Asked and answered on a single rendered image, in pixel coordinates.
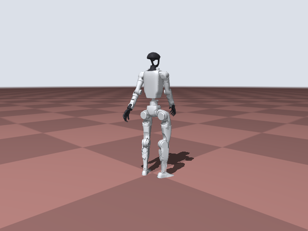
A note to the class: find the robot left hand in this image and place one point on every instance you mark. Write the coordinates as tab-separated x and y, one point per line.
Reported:
127	112

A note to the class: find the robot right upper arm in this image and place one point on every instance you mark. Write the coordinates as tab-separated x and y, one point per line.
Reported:
164	75

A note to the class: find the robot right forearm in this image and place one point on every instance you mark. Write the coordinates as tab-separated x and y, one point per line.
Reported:
170	98

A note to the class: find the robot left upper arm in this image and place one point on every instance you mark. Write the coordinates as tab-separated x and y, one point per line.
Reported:
138	90

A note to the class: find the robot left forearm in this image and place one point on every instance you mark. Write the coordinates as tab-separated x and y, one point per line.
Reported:
133	100

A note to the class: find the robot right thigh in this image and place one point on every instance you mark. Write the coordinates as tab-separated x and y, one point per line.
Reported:
165	126

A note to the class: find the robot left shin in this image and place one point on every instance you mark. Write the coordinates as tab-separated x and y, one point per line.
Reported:
145	155

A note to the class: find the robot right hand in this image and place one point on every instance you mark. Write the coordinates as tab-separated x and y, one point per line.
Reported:
173	110

